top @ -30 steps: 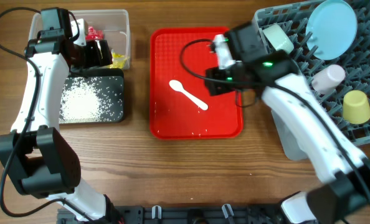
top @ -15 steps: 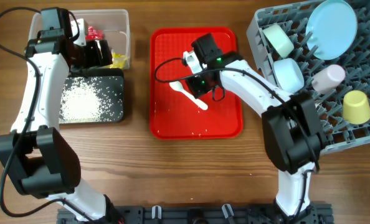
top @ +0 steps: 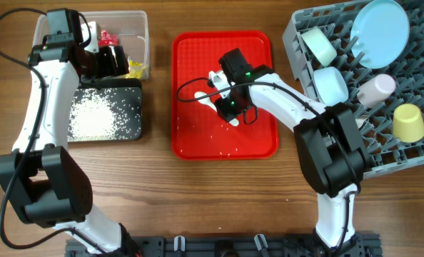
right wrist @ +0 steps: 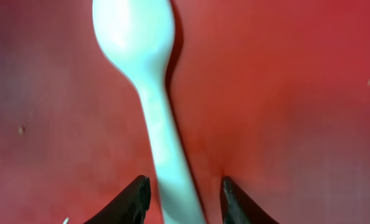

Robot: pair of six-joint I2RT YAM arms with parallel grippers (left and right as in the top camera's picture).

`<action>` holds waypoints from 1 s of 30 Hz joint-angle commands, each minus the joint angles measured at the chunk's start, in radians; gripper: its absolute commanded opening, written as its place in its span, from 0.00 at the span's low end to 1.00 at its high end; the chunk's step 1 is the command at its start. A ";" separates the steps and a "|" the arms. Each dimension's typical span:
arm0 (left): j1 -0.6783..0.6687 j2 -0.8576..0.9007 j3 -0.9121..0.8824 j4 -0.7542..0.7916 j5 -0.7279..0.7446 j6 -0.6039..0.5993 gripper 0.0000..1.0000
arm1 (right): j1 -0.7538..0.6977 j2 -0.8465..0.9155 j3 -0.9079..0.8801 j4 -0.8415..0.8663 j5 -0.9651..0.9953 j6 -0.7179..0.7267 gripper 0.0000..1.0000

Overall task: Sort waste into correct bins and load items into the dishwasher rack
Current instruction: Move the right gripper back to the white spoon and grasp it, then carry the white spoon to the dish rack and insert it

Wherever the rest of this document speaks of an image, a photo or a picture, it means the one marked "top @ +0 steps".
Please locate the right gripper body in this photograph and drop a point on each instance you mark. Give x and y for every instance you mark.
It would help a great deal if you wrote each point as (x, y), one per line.
(230, 108)

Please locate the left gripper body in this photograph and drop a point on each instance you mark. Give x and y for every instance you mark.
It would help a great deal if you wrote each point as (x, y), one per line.
(101, 64)

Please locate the red strawberry candy wrapper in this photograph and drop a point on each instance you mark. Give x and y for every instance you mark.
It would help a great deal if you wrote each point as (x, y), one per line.
(108, 39)

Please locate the yellow foil wrapper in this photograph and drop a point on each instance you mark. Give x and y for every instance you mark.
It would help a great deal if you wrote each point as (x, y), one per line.
(135, 70)

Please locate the mint green bowl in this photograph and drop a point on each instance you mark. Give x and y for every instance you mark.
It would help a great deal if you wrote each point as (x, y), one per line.
(320, 46)

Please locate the light blue small bowl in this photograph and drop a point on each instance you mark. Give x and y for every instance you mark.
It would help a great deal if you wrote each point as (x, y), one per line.
(331, 86)

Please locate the white plastic cup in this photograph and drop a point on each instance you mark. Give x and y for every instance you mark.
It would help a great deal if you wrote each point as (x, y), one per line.
(376, 91)

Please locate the light blue plate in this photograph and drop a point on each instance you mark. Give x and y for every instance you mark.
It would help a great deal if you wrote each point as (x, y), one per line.
(382, 31)

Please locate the yellow plastic cup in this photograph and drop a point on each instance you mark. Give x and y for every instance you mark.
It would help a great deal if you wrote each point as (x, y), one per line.
(408, 123)

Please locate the white plastic fork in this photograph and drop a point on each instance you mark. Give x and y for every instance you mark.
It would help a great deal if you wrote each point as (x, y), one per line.
(361, 120)

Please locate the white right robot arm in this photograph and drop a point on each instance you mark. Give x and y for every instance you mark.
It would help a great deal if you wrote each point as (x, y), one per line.
(330, 148)

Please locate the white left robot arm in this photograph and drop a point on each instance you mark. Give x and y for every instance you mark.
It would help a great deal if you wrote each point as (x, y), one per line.
(41, 181)

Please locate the grey dishwasher rack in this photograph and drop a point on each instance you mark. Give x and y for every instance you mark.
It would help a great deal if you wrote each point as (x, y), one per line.
(387, 153)

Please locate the red plastic tray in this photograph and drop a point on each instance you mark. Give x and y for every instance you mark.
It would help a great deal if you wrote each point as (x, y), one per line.
(197, 132)

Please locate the clear plastic bin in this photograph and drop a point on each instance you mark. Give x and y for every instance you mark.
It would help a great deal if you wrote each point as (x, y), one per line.
(131, 27)

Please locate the black tray with rice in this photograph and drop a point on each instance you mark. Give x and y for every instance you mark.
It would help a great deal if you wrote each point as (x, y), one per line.
(110, 112)

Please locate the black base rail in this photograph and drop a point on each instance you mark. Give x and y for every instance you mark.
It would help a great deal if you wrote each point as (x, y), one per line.
(290, 245)

